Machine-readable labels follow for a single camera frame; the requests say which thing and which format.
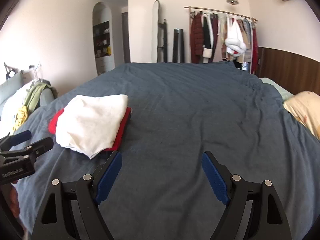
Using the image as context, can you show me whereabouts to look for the wavy standing mirror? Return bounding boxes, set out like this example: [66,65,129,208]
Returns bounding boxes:
[151,0,160,63]

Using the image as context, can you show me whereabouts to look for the arched wall bookshelf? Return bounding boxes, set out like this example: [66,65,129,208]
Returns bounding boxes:
[92,2,115,75]

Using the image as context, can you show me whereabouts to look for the black ladder rack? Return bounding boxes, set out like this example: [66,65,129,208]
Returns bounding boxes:
[157,20,168,62]

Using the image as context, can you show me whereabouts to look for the white hanging hoodie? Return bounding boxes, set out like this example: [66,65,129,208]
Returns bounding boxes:
[225,18,246,57]

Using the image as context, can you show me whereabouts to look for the black tall speaker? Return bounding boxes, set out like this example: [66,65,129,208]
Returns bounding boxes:
[172,28,185,63]

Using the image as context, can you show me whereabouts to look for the blue-grey duvet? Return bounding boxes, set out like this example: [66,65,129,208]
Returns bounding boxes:
[21,62,319,239]

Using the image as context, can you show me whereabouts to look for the cream floral pillow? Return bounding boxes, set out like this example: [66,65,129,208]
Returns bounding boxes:
[283,91,320,139]

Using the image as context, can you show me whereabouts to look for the wooden headboard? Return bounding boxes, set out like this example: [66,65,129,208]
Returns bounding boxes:
[257,47,320,94]

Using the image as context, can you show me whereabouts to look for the person's left hand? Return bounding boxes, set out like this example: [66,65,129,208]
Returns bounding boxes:
[9,184,20,218]

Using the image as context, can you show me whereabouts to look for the pale green pillow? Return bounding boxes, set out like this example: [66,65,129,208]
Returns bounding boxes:
[260,77,295,101]

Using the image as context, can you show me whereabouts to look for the red folded garment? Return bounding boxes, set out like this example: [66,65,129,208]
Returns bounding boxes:
[48,107,132,152]

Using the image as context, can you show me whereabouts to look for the beige shorts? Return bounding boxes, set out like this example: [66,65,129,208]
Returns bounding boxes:
[55,94,129,159]

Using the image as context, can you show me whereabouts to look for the clothes rack with garments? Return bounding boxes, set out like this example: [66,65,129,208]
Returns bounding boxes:
[185,6,258,74]

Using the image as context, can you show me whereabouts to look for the green yellow clothes pile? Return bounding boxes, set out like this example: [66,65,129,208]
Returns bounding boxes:
[12,79,57,132]

